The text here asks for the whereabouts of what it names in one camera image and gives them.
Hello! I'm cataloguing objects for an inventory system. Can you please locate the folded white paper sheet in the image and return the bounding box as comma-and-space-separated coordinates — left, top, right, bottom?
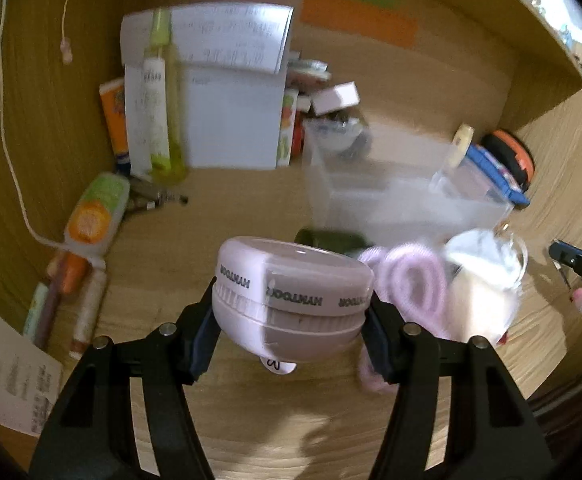
120, 2, 293, 75

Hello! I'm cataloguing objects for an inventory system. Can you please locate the dark green bottle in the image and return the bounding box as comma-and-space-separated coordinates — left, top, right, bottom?
294, 228, 369, 255

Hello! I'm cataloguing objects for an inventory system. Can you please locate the fruit pattern book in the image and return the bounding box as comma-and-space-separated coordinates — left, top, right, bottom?
277, 89, 299, 167

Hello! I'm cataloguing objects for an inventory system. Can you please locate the white cotton pad stack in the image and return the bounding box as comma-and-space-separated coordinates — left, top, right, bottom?
443, 229, 529, 346

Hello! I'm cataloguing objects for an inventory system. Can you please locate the orange sticky note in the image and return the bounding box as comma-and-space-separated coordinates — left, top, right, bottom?
300, 0, 419, 49

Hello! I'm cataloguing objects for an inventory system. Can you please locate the white paper box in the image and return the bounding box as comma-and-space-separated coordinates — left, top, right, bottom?
124, 62, 288, 172

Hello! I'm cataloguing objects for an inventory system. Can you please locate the small white pink box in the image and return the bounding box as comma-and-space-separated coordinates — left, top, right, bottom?
312, 81, 361, 116

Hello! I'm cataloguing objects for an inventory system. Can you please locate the black orange round case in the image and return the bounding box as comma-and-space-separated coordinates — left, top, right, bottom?
480, 129, 535, 192

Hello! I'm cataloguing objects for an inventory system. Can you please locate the orange booklet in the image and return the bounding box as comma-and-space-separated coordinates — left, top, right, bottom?
99, 78, 130, 166

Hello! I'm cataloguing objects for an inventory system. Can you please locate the orange pen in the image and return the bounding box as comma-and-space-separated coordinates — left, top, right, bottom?
33, 250, 90, 350

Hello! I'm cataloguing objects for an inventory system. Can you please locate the green orange lotion tube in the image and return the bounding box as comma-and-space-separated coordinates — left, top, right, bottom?
64, 172, 130, 258

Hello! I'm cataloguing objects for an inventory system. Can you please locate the receipt paper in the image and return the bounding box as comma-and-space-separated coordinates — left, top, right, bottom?
0, 318, 62, 437

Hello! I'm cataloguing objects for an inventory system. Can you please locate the yellow spray bottle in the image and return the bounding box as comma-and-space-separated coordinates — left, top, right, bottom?
142, 8, 187, 185

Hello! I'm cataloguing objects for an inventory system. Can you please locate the clear plastic bowl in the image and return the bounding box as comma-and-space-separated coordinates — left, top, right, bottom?
312, 119, 365, 153

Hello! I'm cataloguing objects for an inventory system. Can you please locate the blue patterned pencil case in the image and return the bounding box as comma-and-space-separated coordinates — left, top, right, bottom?
466, 144, 530, 209

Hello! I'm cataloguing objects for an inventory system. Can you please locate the clear plastic storage bin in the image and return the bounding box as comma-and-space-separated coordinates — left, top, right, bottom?
302, 119, 512, 246

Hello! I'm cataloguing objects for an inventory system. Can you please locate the pink round mini fan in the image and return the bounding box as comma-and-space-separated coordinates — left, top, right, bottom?
212, 236, 373, 363

